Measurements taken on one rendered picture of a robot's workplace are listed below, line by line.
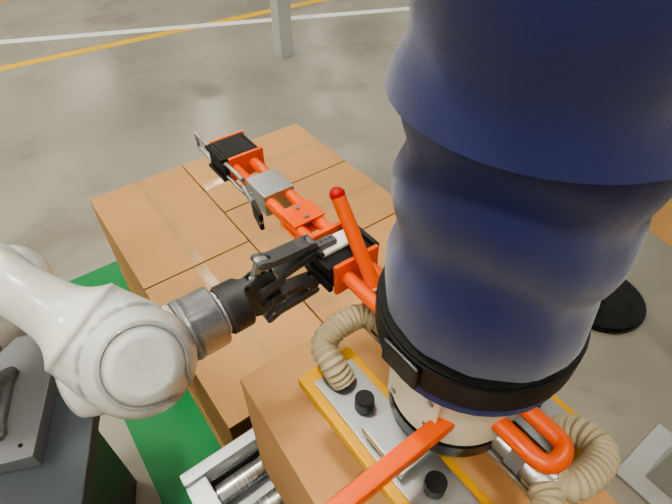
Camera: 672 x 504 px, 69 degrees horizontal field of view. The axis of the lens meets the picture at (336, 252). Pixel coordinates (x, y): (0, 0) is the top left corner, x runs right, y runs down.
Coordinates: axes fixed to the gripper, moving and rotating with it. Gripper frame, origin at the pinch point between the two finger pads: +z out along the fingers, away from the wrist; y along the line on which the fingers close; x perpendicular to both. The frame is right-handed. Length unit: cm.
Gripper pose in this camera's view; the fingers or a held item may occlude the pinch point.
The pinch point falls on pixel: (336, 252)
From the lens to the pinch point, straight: 77.1
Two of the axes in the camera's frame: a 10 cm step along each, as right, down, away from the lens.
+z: 8.0, -4.2, 4.2
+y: 0.0, 7.1, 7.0
